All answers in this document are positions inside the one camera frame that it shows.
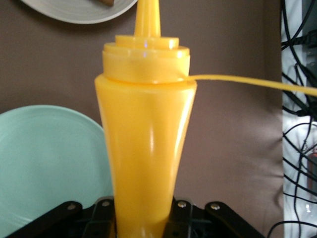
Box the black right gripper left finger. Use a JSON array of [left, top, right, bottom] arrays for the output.
[[7, 195, 117, 238]]

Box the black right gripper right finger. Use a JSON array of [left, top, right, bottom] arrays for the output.
[[162, 197, 266, 238]]

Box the yellow mustard squeeze bottle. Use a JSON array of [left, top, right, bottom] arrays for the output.
[[94, 0, 317, 238]]

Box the brown bread slice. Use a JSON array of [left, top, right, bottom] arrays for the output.
[[93, 0, 116, 7]]

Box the mint green plate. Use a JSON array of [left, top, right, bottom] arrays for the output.
[[0, 105, 115, 238]]

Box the beige plate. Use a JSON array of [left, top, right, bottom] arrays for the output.
[[21, 0, 138, 25]]

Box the brown table cloth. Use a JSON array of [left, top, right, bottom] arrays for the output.
[[0, 0, 284, 238]]

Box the black floor cable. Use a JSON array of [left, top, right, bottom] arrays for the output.
[[267, 0, 317, 238]]

